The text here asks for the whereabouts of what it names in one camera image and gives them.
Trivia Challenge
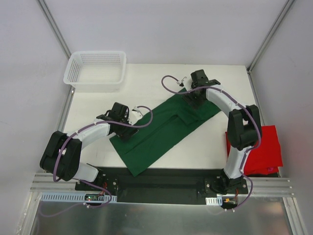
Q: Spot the green t shirt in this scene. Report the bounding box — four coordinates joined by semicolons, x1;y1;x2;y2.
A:
110;94;220;177

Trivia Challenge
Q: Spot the white plastic mesh basket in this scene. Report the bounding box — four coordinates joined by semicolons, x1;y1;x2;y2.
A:
63;51;127;93

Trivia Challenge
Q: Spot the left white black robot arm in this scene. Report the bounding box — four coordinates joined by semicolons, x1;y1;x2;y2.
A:
40;102;143;190

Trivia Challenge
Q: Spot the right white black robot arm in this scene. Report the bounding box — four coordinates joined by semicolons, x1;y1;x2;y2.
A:
180;70;262;194

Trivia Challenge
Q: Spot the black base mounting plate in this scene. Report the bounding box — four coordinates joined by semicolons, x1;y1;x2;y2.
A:
73;164;281;204

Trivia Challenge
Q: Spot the red folded t shirt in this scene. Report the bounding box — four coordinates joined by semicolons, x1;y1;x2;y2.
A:
224;124;284;175

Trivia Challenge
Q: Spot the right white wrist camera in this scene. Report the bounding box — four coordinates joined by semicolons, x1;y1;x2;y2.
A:
178;76;193;91

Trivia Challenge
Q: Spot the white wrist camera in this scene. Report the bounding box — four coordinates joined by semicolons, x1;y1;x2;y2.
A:
128;107;143;125
178;76;193;91

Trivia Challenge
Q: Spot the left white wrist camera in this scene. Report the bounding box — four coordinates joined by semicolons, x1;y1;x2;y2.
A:
128;107;143;125

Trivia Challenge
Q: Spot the left white cable duct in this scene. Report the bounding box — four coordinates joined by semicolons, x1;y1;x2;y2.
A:
41;192;117;203

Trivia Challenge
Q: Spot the white cable duct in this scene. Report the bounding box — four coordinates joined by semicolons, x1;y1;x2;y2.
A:
41;192;117;203
205;196;223;206

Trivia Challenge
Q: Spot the aluminium front rail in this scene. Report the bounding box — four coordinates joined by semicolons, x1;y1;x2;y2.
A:
30;173;296;197

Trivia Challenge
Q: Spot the right white cable duct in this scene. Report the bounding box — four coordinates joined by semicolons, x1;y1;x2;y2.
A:
205;196;223;206

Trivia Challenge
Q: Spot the right aluminium frame post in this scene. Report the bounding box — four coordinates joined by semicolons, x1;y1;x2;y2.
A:
246;0;296;74

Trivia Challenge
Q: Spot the aluminium frame post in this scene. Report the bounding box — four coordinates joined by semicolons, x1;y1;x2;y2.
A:
36;0;71;59
246;0;296;74

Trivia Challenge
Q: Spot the left aluminium frame post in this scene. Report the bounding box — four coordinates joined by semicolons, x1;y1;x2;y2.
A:
36;0;71;59

